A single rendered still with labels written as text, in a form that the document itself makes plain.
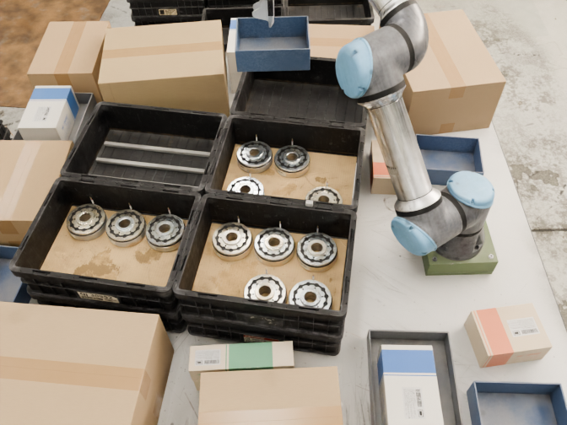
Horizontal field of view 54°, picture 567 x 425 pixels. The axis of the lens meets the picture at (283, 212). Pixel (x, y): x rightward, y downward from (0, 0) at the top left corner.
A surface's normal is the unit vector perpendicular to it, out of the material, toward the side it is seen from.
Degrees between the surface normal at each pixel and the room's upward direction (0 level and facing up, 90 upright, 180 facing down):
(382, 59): 46
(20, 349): 0
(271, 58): 91
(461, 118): 90
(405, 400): 0
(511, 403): 0
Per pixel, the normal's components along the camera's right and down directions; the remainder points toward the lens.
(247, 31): 0.02, 0.80
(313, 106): -0.02, -0.61
